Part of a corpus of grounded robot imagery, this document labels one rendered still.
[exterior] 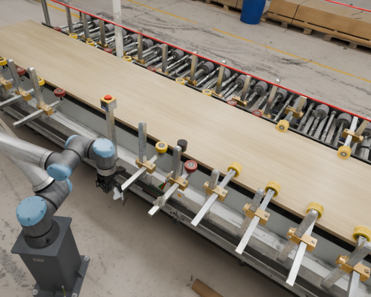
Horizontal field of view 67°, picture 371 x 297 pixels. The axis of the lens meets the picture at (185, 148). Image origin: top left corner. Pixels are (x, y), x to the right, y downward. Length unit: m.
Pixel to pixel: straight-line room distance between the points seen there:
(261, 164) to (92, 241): 1.48
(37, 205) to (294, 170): 1.54
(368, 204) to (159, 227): 1.56
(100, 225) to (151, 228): 0.43
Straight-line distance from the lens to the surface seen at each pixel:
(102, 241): 2.52
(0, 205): 2.97
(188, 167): 1.76
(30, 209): 1.72
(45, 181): 1.77
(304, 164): 2.05
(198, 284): 2.28
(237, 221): 1.93
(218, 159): 1.86
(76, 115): 2.57
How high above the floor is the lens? 2.19
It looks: 43 degrees down
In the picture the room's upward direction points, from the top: 8 degrees clockwise
